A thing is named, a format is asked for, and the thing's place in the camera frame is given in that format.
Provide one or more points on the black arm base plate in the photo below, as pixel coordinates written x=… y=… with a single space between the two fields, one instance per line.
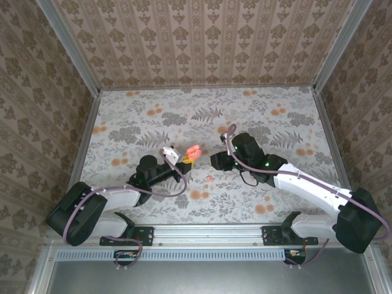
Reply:
x=272 y=235
x=144 y=235

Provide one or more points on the pink rectangular charging case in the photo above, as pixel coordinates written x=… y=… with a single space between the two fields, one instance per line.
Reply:
x=193 y=150

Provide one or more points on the aluminium frame post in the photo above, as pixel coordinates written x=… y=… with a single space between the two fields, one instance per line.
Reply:
x=340 y=46
x=71 y=46

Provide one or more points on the grey metal sheet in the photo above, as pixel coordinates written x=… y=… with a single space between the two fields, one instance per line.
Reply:
x=196 y=275

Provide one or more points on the aluminium mounting rail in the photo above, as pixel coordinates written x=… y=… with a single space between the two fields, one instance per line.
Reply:
x=208 y=234

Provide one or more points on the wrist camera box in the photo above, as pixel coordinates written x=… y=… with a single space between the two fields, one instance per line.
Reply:
x=171 y=154
x=224 y=138

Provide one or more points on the aluminium side rail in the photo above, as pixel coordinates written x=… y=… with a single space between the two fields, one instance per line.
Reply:
x=89 y=122
x=326 y=122

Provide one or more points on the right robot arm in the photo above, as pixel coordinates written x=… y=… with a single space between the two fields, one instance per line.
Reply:
x=309 y=188

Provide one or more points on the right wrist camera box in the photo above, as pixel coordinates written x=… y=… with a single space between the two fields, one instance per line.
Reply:
x=224 y=138

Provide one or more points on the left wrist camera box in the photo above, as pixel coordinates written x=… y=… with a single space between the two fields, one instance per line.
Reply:
x=171 y=154

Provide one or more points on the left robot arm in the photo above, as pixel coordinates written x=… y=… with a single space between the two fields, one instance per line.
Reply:
x=122 y=199

